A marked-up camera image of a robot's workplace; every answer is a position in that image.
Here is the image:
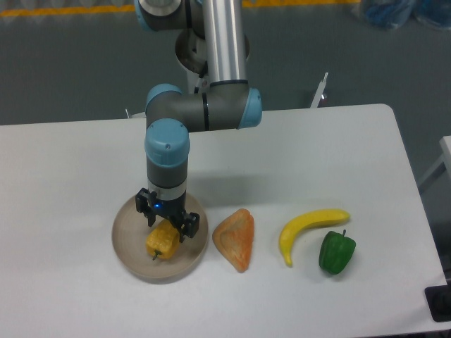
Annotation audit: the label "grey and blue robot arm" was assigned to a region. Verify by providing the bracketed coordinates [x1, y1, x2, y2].
[135, 1, 262, 241]

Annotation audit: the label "orange toy toast slice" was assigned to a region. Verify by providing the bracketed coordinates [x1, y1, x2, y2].
[212, 208, 254, 273]

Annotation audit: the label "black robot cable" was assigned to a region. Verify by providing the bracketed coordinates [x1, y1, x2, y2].
[194, 68, 209, 94]

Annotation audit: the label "yellow toy bell pepper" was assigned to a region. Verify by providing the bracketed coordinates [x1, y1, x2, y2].
[146, 219, 180, 260]

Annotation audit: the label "black box at table edge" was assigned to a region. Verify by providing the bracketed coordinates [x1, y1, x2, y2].
[424, 285, 451, 323]

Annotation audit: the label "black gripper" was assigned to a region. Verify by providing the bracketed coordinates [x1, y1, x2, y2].
[135, 188, 200, 243]

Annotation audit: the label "white furniture edge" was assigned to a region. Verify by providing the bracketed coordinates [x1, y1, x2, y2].
[417, 135, 450, 194]

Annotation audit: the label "yellow toy banana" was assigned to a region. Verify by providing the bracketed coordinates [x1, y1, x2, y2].
[278, 208, 351, 268]

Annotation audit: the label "beige round plate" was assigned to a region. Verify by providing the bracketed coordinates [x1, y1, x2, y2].
[112, 194, 209, 284]

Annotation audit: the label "blue plastic bags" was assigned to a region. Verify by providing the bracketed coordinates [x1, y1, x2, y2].
[359, 0, 450, 30]

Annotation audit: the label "white metal frame bracket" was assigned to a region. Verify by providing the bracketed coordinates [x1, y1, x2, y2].
[310, 72, 328, 108]

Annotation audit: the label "green toy bell pepper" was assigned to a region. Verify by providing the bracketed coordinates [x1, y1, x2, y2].
[319, 230, 357, 275]

